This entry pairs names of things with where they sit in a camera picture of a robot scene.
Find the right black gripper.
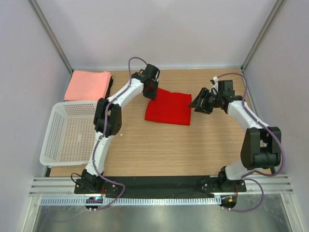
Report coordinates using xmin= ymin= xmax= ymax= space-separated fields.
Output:
xmin=188 ymin=87 xmax=222 ymax=115

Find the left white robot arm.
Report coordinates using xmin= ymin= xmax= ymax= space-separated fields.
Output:
xmin=74 ymin=64 xmax=160 ymax=193

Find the left aluminium frame post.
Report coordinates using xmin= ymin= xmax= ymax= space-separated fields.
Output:
xmin=28 ymin=0 xmax=73 ymax=74

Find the folded pink t-shirt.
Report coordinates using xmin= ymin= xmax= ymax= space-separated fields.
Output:
xmin=64 ymin=70 xmax=112 ymax=101

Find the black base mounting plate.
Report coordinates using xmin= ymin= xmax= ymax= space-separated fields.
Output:
xmin=73 ymin=175 xmax=247 ymax=197

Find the aluminium frame post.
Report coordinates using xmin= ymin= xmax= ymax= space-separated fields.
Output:
xmin=240 ymin=0 xmax=286 ymax=73
xmin=28 ymin=0 xmax=73 ymax=74

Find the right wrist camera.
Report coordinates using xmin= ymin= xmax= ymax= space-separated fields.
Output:
xmin=211 ymin=76 xmax=219 ymax=88

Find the folded black t-shirt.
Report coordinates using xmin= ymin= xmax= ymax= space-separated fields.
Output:
xmin=105 ymin=76 xmax=113 ymax=99

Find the right aluminium frame post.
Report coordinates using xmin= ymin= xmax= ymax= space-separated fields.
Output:
xmin=240 ymin=0 xmax=286 ymax=73

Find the white slotted cable duct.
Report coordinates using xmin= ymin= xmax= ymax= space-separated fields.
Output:
xmin=40 ymin=196 xmax=221 ymax=207

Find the red t-shirt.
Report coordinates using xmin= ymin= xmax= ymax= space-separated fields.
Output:
xmin=144 ymin=88 xmax=192 ymax=126

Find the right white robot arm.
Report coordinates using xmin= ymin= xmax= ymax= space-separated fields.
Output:
xmin=189 ymin=77 xmax=285 ymax=192

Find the aluminium front rail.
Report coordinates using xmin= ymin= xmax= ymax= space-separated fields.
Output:
xmin=28 ymin=174 xmax=293 ymax=196

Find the white perforated plastic basket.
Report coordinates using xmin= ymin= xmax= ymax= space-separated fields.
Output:
xmin=40 ymin=101 xmax=97 ymax=167

